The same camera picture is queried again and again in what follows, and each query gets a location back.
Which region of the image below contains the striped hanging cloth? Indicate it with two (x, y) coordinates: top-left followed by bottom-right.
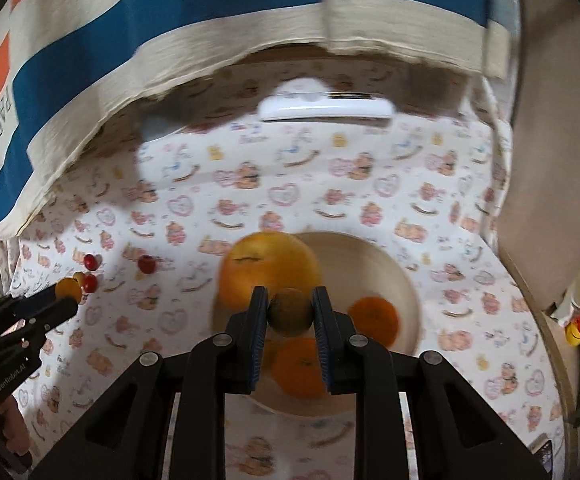
(0, 0), (513, 238)

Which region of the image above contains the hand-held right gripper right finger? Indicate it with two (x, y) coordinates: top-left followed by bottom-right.
(312, 286), (553, 480)

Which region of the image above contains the person's left hand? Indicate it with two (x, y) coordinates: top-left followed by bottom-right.
(0, 395), (33, 461)

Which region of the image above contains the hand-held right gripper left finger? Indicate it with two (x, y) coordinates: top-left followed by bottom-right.
(30, 286), (271, 480)

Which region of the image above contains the small tan round fruit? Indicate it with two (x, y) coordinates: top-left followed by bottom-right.
(269, 288), (315, 337)

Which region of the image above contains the white remote control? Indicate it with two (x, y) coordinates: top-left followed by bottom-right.
(259, 91), (395, 122)

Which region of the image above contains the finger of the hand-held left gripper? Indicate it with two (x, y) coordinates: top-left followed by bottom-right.
(20, 299), (79, 334)
(0, 287), (62, 332)

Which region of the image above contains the black phone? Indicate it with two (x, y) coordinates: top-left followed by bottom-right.
(530, 439), (555, 476)

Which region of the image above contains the beige plate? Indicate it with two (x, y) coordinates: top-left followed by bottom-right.
(212, 231), (423, 418)

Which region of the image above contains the mandarin orange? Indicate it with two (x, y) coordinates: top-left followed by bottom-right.
(271, 337), (328, 399)
(347, 296), (401, 347)

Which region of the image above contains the wooden shelf unit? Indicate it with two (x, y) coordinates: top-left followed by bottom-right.
(497, 0), (580, 480)

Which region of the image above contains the large yellow-red apple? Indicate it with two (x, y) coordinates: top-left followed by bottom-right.
(217, 231), (323, 313)

